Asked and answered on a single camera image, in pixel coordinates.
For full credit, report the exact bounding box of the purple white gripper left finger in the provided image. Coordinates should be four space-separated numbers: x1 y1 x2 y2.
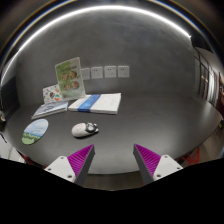
45 145 95 186

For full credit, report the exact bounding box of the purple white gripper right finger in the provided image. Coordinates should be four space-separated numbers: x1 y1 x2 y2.
133 144 182 185

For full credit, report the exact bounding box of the white grey computer mouse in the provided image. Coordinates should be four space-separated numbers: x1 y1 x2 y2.
71 122 99 138

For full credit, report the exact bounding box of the oval landscape mouse pad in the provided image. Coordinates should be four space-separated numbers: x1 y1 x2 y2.
22 119 49 145

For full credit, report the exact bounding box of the grey cover book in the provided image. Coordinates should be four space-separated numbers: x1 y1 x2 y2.
31 101 68 119

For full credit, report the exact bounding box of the white blue book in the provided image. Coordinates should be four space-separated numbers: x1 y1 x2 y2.
68 93 121 114

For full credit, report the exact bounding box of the small colourful sticker card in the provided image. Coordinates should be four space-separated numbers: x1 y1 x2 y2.
43 84 62 103

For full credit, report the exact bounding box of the green food menu stand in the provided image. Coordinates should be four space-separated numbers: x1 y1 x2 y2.
55 57 86 100

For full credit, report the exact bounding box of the curved ceiling light strip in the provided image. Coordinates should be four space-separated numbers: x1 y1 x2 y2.
0 5 190 82

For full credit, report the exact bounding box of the red chair frame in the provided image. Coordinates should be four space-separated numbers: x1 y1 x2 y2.
183 147 200 166

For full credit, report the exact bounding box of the white wall socket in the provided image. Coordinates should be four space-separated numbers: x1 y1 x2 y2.
104 66 117 78
81 68 90 80
91 67 103 79
118 66 129 78

